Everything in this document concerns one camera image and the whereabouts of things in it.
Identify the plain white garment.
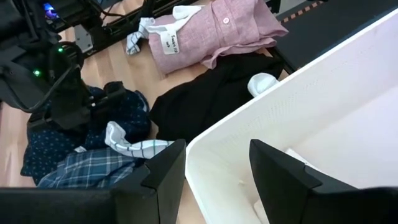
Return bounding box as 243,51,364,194
252,147,318,224

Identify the white cloth with blue grid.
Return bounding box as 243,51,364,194
125,17,155,56

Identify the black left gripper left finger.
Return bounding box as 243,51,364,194
111,139,187,224

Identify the white perforated plastic bin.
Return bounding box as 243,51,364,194
185,7,398,224

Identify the grey metal bracket plate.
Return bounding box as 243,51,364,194
73,24,94,54

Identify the navy dotted garment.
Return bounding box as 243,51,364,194
19,81,153,185

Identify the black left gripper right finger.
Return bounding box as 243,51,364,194
249,139,368,224

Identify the white cloth with thin stripes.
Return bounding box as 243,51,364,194
104,120,175,160

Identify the pink button shirt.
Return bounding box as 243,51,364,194
147,0,289,76

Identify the blue plaid shirt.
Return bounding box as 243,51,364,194
36,146,147,190

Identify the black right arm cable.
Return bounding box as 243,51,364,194
0,63,78,113

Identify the black garment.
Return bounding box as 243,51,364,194
148,52,285,144

